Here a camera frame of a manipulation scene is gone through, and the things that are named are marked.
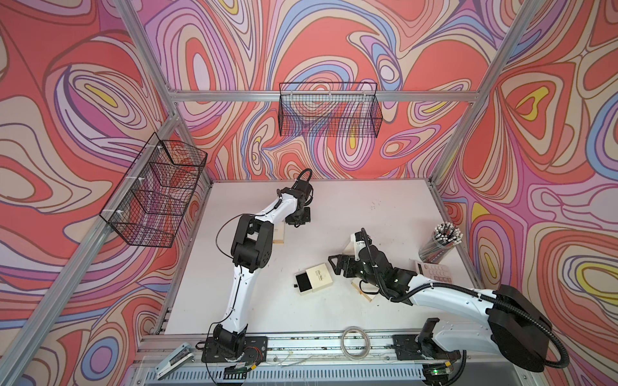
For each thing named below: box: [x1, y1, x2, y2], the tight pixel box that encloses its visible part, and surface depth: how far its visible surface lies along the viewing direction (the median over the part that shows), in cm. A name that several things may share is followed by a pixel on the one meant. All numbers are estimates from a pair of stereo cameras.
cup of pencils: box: [418, 221, 464, 264], surface depth 84 cm
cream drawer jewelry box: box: [272, 220, 286, 245], surface depth 100 cm
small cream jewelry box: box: [293, 262, 334, 295], surface depth 87 cm
